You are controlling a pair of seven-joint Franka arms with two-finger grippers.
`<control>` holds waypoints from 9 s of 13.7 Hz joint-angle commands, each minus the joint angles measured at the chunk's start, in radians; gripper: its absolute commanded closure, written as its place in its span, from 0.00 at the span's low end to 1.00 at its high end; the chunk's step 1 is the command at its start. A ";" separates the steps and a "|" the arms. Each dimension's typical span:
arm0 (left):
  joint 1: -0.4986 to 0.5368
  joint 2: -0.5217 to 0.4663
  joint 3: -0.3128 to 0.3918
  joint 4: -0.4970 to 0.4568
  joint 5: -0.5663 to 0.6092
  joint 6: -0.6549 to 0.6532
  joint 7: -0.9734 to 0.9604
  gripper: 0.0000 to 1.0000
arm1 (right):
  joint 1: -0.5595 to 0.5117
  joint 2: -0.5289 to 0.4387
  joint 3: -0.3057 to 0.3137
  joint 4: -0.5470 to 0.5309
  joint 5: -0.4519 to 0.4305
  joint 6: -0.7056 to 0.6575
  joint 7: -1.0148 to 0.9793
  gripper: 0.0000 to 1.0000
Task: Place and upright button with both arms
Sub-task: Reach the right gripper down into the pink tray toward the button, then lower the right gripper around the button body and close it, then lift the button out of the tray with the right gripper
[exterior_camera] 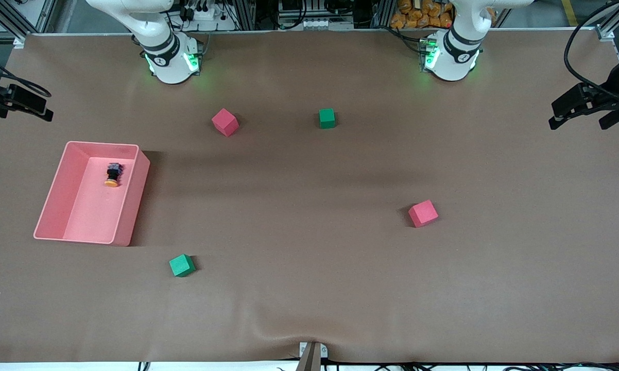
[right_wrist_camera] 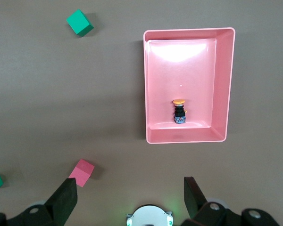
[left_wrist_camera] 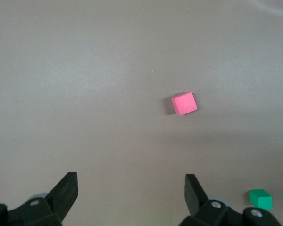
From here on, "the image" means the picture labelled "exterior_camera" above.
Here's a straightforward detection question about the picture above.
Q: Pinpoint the yellow black push button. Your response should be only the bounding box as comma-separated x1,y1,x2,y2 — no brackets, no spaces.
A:
105,162,123,188

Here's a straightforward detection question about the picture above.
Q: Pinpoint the pink plastic bin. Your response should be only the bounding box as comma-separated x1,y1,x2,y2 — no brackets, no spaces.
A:
33,141,151,247

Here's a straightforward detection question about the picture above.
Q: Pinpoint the orange packaged goods pile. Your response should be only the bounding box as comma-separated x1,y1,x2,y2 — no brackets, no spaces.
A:
390,0,453,29

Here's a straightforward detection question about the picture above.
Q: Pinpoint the pink foam cube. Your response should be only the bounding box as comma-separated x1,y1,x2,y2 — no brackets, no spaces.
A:
211,108,239,138
408,200,439,228

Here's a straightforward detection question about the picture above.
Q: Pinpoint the white power strip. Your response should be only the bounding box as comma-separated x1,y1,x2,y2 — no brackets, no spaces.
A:
183,4,238,31

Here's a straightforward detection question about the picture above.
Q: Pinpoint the grey electronics box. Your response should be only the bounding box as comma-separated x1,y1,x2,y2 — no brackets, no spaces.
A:
278,0,355,30

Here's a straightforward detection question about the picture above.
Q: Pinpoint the brown table mat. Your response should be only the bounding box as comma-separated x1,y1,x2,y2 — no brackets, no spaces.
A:
0,30,619,364

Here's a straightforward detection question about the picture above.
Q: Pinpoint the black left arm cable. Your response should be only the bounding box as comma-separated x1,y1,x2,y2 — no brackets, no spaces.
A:
563,0,619,104

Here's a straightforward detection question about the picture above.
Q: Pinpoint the aluminium frame post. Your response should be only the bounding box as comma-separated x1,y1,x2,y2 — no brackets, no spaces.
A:
372,0,392,29
237,0,257,30

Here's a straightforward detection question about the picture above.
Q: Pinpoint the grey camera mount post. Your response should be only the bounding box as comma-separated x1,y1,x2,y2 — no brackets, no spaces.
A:
295,341,329,371

